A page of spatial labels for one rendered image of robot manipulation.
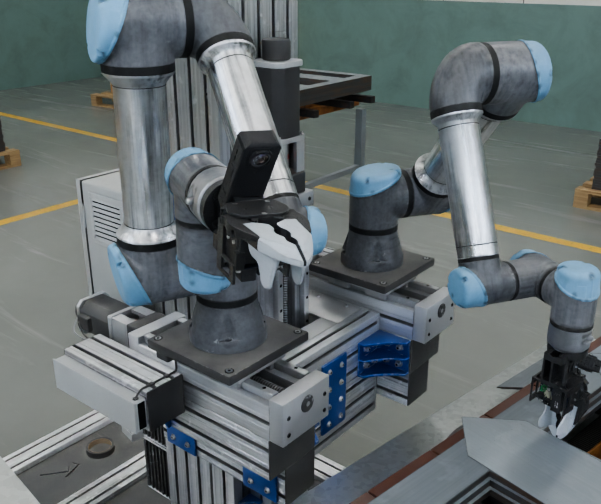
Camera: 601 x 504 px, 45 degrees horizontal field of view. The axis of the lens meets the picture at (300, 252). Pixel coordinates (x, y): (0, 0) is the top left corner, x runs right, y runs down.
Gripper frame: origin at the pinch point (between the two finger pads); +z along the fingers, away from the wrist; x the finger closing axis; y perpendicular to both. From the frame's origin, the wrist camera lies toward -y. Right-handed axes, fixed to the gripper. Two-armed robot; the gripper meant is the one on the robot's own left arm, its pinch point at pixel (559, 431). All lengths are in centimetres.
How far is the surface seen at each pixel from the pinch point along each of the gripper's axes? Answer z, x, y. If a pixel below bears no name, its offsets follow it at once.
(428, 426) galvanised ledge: 18.3, -33.9, -4.0
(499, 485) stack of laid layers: 2.1, -0.4, 19.8
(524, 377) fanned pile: 14.4, -27.3, -34.5
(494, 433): 0.6, -8.7, 9.0
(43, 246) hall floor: 87, -385, -56
